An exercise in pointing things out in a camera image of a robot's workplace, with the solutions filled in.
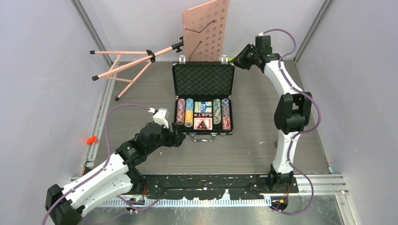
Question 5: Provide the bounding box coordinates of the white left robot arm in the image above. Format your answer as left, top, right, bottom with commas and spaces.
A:
42, 122, 186, 225

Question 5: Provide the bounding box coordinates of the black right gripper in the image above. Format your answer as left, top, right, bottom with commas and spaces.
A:
229, 44, 259, 70

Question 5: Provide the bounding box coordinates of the blue Texas Hold'em card deck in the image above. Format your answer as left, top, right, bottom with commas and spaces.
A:
194, 101, 213, 114

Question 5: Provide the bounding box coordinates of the red chip stack right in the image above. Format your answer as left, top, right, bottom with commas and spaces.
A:
222, 115, 232, 131

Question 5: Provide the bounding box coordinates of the red backed card deck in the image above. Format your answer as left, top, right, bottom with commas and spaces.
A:
193, 118, 213, 130

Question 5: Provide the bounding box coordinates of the orange clip on rail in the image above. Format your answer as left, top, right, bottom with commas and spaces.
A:
86, 136, 97, 145

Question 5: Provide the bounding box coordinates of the triangular all in button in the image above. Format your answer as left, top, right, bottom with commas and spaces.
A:
195, 120, 208, 130

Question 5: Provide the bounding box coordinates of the black aluminium poker case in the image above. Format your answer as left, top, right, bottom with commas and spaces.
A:
172, 61, 235, 142

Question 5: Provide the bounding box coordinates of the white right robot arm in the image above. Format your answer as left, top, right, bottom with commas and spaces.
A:
232, 35, 312, 192

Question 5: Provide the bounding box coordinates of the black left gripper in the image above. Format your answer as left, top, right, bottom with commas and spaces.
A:
146, 121, 185, 154

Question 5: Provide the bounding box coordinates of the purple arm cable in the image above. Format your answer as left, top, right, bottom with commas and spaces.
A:
41, 104, 167, 225
259, 28, 323, 216

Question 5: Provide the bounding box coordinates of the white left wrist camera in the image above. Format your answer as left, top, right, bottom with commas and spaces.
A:
148, 108, 169, 129

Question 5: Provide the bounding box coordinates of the pink perforated music stand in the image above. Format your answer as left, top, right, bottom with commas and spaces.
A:
90, 0, 229, 100

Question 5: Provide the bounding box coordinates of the blue orange chip stack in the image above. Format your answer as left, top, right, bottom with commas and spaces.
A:
221, 98, 230, 116

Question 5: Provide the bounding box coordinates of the light blue chip stack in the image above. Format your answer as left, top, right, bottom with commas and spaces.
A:
185, 98, 194, 112

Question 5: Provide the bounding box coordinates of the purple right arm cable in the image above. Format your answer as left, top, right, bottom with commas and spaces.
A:
259, 28, 323, 216

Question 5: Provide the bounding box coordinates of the green chip stack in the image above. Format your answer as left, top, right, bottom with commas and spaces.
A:
213, 99, 222, 124

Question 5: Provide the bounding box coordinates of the purple poker chip stack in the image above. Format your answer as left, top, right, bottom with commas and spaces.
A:
177, 98, 186, 112

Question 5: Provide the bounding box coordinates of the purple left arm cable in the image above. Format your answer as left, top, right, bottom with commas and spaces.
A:
41, 104, 167, 225

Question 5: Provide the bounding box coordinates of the dark red chip stack left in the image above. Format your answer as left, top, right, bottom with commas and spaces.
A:
176, 110, 185, 125

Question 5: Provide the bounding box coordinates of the yellow chip stack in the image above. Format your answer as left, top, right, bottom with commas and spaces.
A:
184, 110, 194, 127

